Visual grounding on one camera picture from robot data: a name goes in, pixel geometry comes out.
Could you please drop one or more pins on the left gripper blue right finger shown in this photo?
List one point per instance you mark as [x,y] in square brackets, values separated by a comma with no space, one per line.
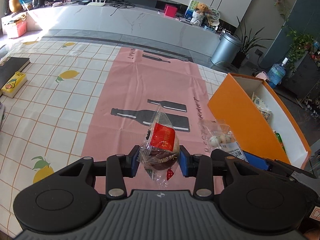
[200,167]

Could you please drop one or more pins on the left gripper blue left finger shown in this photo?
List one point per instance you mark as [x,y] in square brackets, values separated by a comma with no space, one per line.
[118,167]

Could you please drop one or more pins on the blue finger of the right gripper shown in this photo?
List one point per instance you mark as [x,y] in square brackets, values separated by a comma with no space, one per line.
[257,162]

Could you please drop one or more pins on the green sausage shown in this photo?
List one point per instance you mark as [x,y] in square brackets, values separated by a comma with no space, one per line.
[280,140]

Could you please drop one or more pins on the yogurt ball clear packet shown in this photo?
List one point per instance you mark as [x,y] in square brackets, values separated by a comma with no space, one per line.
[218,135]

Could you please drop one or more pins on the red date candy packet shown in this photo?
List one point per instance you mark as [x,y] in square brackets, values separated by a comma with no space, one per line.
[160,150]

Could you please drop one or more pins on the fries snack bag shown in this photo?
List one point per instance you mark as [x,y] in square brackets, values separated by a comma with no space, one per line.
[262,108]

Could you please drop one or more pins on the orange white storage box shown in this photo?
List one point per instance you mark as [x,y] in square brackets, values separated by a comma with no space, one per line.
[232,102]

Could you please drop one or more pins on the pink small heater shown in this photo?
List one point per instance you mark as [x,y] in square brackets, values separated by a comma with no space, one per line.
[262,75]

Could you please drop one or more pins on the pink bottle print mat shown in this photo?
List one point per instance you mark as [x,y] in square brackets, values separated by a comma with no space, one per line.
[137,83]

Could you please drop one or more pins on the blue water jug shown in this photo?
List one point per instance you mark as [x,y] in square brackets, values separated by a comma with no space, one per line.
[276,73]

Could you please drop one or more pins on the silver trash can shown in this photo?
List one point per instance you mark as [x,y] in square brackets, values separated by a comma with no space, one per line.
[226,49]

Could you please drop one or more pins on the potted green plant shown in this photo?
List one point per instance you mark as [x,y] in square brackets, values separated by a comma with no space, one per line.
[248,41]

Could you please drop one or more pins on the hanging vine plant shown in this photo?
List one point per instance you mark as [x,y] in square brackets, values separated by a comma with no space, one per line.
[301,42]

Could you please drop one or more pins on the yellow tissue pack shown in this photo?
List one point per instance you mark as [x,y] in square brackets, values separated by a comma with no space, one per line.
[14,84]

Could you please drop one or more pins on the white marble tv cabinet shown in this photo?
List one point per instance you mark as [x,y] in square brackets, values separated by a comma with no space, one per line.
[138,22]

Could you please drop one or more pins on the teddy bear bouquet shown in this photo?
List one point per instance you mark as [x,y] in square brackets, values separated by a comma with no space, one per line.
[200,14]

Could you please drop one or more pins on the red small box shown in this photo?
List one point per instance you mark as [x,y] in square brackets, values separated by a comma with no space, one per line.
[170,10]

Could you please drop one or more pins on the pink white storage box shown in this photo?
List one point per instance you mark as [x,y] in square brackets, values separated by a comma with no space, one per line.
[14,28]

